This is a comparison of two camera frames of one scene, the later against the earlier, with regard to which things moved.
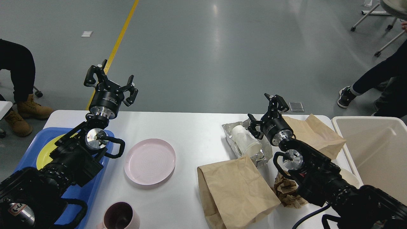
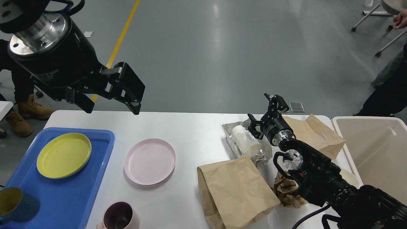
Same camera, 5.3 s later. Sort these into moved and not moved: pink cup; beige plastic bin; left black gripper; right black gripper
Moved: left black gripper
Not moved: right black gripper; pink cup; beige plastic bin
